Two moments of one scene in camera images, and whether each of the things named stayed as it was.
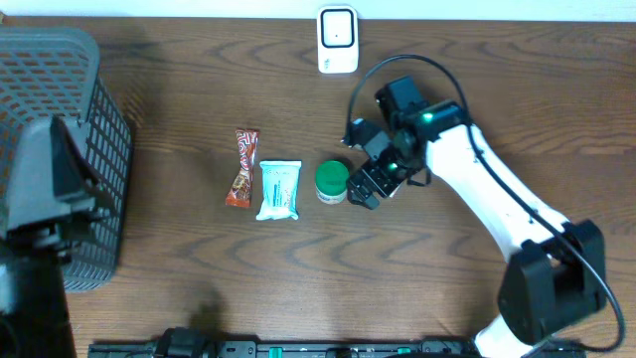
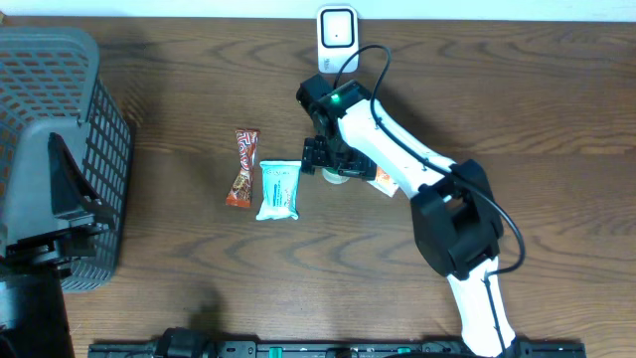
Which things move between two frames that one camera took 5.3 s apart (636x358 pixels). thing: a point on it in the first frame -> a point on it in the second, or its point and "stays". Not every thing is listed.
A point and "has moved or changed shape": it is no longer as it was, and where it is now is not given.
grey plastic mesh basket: x=55 y=73 stays
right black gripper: x=382 y=183 -> x=359 y=164
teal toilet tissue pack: x=280 y=188 stays
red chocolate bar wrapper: x=239 y=194 stays
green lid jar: x=331 y=180 has moved or changed shape
